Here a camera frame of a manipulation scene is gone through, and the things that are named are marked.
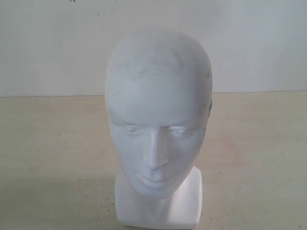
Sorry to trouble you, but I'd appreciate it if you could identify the white mannequin head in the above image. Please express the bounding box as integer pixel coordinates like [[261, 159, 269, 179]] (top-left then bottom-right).
[[105, 30, 213, 230]]

